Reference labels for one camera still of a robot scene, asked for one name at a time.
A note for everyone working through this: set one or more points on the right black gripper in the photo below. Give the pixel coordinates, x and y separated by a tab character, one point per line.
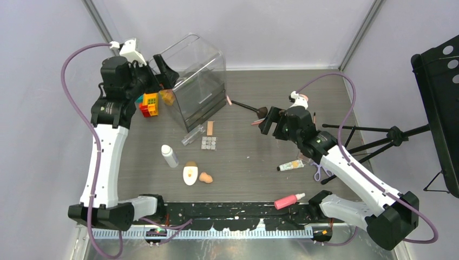
277	115

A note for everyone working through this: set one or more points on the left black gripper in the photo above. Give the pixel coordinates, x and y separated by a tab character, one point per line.
165	79

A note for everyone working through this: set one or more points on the clear acrylic drawer organizer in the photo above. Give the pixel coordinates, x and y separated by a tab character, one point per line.
199	92

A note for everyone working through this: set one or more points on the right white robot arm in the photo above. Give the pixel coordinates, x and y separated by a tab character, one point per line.
387	215

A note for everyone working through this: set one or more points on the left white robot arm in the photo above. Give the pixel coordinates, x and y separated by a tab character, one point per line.
99	205

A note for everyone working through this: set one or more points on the black fan makeup brush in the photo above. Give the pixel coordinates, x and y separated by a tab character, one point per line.
260	112

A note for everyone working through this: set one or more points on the pink makeup brush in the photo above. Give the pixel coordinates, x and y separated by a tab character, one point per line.
256	122

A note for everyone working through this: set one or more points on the beige makeup sponge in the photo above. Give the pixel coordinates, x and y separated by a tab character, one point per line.
205	178

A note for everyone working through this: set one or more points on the colourful toy block stack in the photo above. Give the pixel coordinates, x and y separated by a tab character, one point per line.
149	105

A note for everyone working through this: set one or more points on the pink round powder puff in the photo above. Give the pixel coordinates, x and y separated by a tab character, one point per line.
304	97

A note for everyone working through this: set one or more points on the pink lipstick tube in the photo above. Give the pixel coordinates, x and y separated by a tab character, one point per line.
228	100

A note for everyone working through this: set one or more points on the eyeshadow palette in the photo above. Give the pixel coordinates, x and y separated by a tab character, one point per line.
303	158

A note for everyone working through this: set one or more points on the small printed cream tube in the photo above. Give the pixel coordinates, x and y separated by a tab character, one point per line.
290	165

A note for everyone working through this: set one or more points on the peach concealer stick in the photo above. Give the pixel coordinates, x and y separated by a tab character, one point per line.
210	126

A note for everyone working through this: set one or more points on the clear small bottle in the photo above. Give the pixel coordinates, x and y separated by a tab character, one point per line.
193	135

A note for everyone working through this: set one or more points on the grey square sample palette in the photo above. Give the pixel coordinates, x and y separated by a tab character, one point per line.
208	143

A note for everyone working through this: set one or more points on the white cylindrical bottle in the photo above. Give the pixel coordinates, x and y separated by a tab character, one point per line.
169	156

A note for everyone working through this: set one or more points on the purple eyelash curler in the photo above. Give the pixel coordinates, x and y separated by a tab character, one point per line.
319	170

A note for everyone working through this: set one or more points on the pink spray bottle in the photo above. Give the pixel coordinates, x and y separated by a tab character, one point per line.
287	201

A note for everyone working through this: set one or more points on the white oval compact case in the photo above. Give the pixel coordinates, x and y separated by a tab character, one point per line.
190	173

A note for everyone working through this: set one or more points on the black tripod stand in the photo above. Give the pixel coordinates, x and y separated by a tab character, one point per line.
394	138

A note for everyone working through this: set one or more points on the black perforated panel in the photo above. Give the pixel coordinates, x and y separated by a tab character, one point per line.
436	74

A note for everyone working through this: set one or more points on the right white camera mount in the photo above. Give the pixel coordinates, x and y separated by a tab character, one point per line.
298	101

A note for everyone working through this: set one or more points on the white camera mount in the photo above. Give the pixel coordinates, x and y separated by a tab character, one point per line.
128	49
298	101

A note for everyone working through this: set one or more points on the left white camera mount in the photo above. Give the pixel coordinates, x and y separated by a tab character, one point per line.
128	49

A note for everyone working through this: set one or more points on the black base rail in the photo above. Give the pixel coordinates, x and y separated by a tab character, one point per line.
238	216

